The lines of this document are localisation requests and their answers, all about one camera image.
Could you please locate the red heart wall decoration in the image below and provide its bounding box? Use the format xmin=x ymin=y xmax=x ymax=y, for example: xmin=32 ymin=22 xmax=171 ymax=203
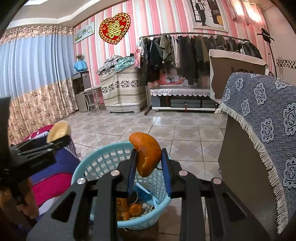
xmin=99 ymin=13 xmax=131 ymax=45

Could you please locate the red cartoon picture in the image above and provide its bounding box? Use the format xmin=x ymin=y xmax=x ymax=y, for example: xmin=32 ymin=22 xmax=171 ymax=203
xmin=156 ymin=74 xmax=185 ymax=87

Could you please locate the brown board with white cover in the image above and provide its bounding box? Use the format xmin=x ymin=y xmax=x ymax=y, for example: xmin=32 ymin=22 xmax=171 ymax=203
xmin=209 ymin=49 xmax=269 ymax=100

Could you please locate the pink sheer curtain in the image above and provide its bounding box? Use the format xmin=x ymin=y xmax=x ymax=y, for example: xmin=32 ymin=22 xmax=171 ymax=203
xmin=232 ymin=0 xmax=263 ymax=26

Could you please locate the row of hanging clothes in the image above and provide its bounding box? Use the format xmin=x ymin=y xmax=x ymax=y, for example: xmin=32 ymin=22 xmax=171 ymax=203
xmin=140 ymin=34 xmax=263 ymax=86

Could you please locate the metal clothes rack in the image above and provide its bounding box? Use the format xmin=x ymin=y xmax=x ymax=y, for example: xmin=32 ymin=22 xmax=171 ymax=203
xmin=139 ymin=32 xmax=250 ymax=116

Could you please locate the striped blue red bed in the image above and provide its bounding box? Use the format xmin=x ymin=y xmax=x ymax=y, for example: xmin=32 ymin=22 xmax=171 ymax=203
xmin=14 ymin=125 xmax=78 ymax=209

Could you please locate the white lace cloth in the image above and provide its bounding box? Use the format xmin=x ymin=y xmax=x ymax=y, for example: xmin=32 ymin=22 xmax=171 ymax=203
xmin=150 ymin=87 xmax=212 ymax=97

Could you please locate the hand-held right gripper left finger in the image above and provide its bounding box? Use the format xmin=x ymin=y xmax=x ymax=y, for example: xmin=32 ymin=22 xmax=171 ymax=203
xmin=26 ymin=148 xmax=139 ymax=241

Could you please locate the blue floral curtain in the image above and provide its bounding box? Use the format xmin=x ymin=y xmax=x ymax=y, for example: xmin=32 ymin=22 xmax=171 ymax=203
xmin=0 ymin=24 xmax=79 ymax=142

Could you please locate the pile of clothes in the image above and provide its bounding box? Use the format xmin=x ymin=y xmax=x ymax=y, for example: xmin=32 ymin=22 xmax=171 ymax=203
xmin=97 ymin=55 xmax=135 ymax=75

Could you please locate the orange peel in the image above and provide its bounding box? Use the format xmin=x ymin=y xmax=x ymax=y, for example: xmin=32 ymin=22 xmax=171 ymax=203
xmin=46 ymin=120 xmax=71 ymax=143
xmin=129 ymin=132 xmax=162 ymax=178
xmin=128 ymin=203 xmax=145 ymax=219

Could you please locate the pink shopping bag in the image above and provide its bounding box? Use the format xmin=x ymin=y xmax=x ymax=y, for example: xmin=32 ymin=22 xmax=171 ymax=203
xmin=134 ymin=45 xmax=142 ymax=69

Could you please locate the grey water dispenser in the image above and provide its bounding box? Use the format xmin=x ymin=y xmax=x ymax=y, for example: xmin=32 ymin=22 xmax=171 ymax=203
xmin=72 ymin=71 xmax=91 ymax=113

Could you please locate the blue patterned fringed cloth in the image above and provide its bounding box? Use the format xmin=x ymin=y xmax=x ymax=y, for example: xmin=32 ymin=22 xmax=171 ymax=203
xmin=215 ymin=72 xmax=296 ymax=235

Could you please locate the light blue plastic basket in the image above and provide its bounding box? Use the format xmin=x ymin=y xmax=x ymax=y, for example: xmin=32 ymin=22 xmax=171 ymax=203
xmin=71 ymin=142 xmax=173 ymax=230

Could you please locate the black tv stand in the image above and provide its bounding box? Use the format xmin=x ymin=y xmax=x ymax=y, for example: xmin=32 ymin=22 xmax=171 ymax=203
xmin=150 ymin=87 xmax=219 ymax=114

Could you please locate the wedding wall poster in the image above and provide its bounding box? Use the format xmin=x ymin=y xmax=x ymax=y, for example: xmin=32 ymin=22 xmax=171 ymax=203
xmin=190 ymin=0 xmax=228 ymax=32

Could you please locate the blue plastic bag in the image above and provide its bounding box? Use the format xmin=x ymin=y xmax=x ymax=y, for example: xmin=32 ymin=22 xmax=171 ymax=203
xmin=135 ymin=183 xmax=154 ymax=201

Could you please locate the black coat stand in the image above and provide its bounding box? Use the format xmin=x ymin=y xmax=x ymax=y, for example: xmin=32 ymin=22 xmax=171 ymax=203
xmin=261 ymin=27 xmax=278 ymax=77

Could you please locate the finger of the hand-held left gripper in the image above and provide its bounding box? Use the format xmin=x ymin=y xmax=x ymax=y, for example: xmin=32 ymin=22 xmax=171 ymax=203
xmin=14 ymin=135 xmax=71 ymax=160
xmin=9 ymin=137 xmax=50 ymax=151

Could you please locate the blue covered vase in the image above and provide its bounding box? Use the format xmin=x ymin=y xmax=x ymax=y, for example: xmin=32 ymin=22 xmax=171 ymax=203
xmin=73 ymin=54 xmax=88 ymax=72

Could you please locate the person's left hand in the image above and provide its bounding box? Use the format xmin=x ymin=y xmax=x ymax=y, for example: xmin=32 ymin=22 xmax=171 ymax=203
xmin=22 ymin=179 xmax=39 ymax=219

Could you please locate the landscape wall picture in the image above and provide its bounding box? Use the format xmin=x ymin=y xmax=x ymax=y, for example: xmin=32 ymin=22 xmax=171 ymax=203
xmin=74 ymin=21 xmax=96 ymax=44

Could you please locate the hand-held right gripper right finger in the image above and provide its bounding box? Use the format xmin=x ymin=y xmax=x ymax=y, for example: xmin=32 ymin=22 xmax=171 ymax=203
xmin=161 ymin=148 xmax=271 ymax=241

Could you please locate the quilt covered cabinet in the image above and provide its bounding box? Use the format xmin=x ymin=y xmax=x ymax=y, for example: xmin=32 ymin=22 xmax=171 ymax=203
xmin=99 ymin=70 xmax=147 ymax=114

